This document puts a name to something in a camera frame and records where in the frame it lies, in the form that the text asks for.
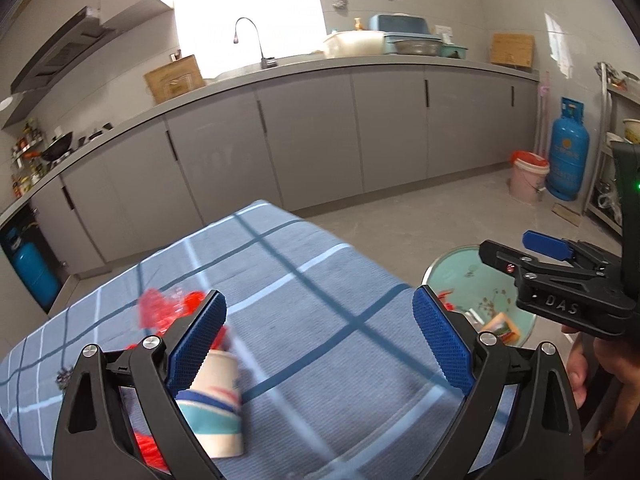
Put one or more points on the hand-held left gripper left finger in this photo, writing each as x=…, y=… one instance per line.
x=200, y=340

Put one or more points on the grey kitchen base cabinets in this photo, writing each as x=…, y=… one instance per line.
x=310, y=130

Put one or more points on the bright window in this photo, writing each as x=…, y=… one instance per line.
x=245, y=5

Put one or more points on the pink bucket with red liner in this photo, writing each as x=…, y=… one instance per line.
x=527, y=177

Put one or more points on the small dark scrap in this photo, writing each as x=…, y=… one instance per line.
x=65, y=379

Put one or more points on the blue dish rack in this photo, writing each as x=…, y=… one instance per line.
x=400, y=25

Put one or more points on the cream patterned bowl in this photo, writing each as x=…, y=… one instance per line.
x=631, y=130

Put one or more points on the steel colander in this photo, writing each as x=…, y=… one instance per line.
x=417, y=47

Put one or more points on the black range hood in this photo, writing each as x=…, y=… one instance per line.
x=60, y=55

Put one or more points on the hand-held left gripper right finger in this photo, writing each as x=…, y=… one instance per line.
x=442, y=340

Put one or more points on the white paper cup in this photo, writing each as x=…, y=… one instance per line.
x=215, y=410

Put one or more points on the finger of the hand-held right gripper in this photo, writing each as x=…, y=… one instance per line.
x=500, y=256
x=547, y=245

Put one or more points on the person's right hand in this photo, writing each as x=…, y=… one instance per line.
x=575, y=370

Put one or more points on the blue checked tablecloth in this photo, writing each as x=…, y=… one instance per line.
x=310, y=310

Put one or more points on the cardboard piece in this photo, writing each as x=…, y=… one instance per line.
x=566, y=214

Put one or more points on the wooden cutting board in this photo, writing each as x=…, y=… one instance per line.
x=175, y=80
x=511, y=50

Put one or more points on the white wall socket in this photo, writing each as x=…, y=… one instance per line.
x=443, y=30

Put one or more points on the black gas stove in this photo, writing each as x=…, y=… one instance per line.
x=95, y=132

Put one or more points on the red foam net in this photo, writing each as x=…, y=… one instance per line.
x=160, y=310

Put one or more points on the soap pump bottle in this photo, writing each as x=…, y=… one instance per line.
x=358, y=25

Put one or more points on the metal shelf rack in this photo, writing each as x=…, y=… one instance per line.
x=602, y=185

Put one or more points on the black wok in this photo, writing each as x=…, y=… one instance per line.
x=57, y=146

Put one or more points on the blue gas cylinder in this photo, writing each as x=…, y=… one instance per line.
x=32, y=275
x=567, y=155

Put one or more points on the teal enamel basin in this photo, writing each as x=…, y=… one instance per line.
x=460, y=270

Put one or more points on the white plastic tub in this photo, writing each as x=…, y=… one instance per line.
x=352, y=45

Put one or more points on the spice rack with bottles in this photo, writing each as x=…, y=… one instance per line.
x=27, y=160

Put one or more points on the steel gooseneck faucet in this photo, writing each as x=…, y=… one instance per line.
x=260, y=55

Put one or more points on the green plastic basket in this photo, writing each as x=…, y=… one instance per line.
x=454, y=51

